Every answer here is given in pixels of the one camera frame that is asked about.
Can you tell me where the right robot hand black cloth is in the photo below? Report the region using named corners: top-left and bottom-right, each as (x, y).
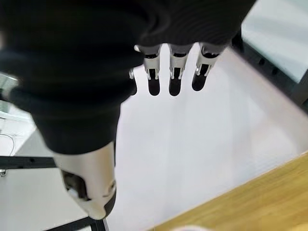
top-left (0, 0), bottom-right (256, 220)

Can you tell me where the frosted glass panel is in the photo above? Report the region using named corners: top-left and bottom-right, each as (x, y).
top-left (241, 0), bottom-right (308, 85)

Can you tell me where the thin grey cable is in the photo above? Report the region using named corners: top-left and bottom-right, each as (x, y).
top-left (0, 133), bottom-right (16, 155)

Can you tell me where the black metal shoe rack frame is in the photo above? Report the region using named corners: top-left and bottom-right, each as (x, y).
top-left (0, 31), bottom-right (308, 231)

